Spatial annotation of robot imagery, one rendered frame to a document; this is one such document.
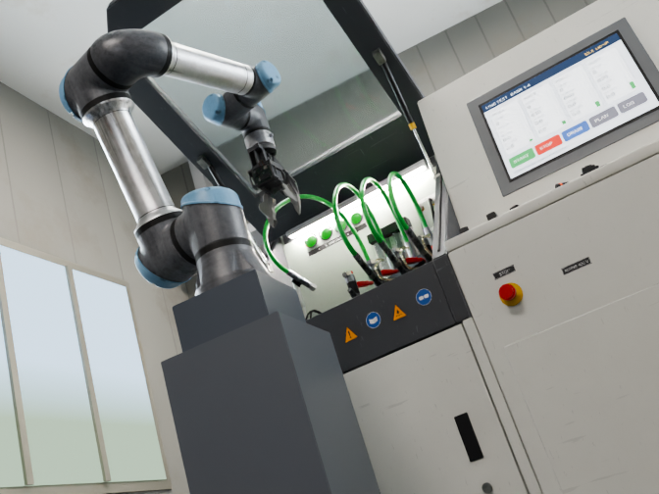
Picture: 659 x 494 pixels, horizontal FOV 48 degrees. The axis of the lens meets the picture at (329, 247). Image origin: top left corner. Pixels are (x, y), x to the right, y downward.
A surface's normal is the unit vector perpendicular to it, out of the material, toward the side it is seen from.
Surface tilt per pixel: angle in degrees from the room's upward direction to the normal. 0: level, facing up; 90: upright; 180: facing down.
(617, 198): 90
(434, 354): 90
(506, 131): 76
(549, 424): 90
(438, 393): 90
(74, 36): 180
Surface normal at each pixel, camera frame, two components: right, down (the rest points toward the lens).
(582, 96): -0.52, -0.41
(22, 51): 0.29, 0.88
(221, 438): -0.36, -0.25
